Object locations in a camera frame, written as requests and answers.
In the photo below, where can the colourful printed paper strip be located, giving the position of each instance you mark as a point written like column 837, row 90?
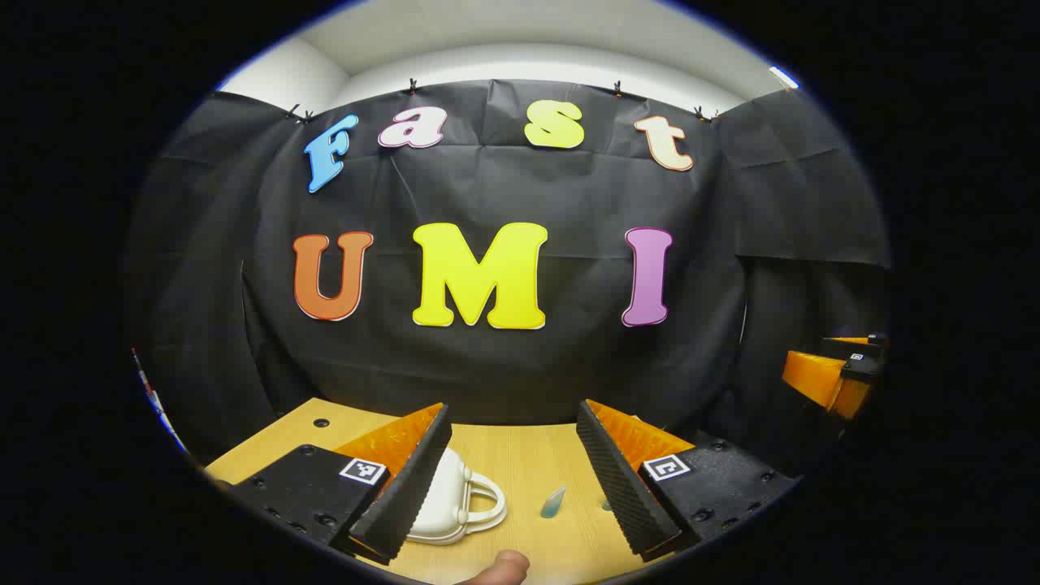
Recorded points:
column 158, row 402

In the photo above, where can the ceiling light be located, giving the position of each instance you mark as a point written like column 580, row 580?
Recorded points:
column 784, row 77

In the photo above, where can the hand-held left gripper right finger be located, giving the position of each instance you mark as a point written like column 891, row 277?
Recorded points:
column 621, row 487

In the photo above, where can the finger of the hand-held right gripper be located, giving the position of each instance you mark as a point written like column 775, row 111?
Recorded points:
column 873, row 340
column 812, row 378

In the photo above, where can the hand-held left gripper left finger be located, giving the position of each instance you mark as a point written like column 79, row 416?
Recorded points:
column 414, row 487

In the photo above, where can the small white suitcase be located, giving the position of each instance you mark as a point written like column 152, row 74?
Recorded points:
column 443, row 504

